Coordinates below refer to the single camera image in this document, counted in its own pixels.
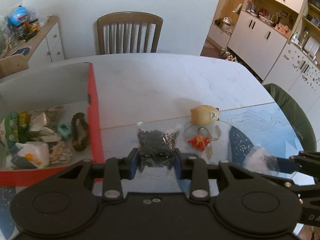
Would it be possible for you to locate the red cardboard box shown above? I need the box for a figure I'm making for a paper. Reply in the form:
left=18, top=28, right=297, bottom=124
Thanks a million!
left=1, top=62, right=105, bottom=187

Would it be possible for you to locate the beige patterned scrunchie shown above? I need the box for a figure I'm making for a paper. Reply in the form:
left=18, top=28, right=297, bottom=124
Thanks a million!
left=48, top=140, right=73, bottom=164

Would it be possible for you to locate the green upholstered chair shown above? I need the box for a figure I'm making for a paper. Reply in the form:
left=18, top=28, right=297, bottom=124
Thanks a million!
left=263, top=83, right=317, bottom=152

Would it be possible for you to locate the white pouch orange print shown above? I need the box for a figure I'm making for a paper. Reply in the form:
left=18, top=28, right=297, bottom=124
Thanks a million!
left=5, top=141, right=50, bottom=170

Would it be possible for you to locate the white side cabinet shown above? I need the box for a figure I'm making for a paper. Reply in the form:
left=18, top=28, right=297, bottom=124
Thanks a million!
left=2, top=16, right=65, bottom=69

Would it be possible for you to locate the white wall cupboard unit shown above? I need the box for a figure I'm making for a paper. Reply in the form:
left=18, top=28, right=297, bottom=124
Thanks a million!
left=208, top=0, right=319, bottom=112

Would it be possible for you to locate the yellow round plush toy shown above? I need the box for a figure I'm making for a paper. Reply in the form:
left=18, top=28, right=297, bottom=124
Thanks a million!
left=190, top=105, right=220, bottom=126

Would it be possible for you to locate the green white plastic packet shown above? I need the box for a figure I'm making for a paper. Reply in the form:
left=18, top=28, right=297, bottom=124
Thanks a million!
left=1, top=112, right=19, bottom=149

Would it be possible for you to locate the bag of black beads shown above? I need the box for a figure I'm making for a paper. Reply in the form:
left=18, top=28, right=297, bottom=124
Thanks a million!
left=136, top=122, right=183, bottom=172

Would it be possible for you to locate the silver foil snack packet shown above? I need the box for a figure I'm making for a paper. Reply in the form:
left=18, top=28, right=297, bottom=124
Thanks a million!
left=29, top=106, right=63, bottom=143

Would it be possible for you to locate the cardboard box on cabinet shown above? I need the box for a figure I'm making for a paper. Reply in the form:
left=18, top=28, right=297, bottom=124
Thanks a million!
left=0, top=54, right=29, bottom=79

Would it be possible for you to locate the orange fish keychain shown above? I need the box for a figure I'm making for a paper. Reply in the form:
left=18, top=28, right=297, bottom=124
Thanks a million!
left=188, top=127, right=212, bottom=152

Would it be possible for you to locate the yellow sponge packet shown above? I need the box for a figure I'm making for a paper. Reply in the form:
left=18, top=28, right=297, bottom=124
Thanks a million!
left=18, top=112, right=30, bottom=144

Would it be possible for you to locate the brown wooden chair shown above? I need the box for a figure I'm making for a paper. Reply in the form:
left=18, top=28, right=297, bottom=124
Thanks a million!
left=97, top=11, right=163, bottom=55

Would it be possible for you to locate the blue round toy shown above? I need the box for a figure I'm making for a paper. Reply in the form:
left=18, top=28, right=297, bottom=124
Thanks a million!
left=8, top=6, right=28, bottom=27

